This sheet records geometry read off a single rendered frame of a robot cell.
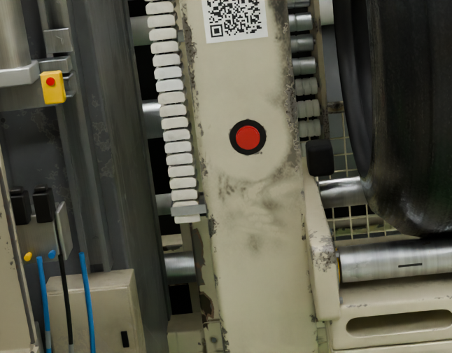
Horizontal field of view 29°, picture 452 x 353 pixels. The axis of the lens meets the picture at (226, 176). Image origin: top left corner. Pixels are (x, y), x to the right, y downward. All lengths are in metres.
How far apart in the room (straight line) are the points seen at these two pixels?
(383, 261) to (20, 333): 0.43
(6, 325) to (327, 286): 0.37
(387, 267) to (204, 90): 0.31
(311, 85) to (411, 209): 0.52
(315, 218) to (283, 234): 0.05
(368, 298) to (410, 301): 0.05
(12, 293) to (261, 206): 0.34
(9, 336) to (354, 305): 0.40
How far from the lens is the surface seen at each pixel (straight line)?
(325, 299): 1.05
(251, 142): 1.10
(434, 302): 1.09
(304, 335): 1.20
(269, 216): 1.13
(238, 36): 1.08
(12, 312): 0.99
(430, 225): 1.06
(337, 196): 1.34
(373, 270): 1.09
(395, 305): 1.09
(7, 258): 0.97
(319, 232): 1.08
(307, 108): 1.50
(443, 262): 1.10
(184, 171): 1.13
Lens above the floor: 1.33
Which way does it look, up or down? 17 degrees down
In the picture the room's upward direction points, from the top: 7 degrees counter-clockwise
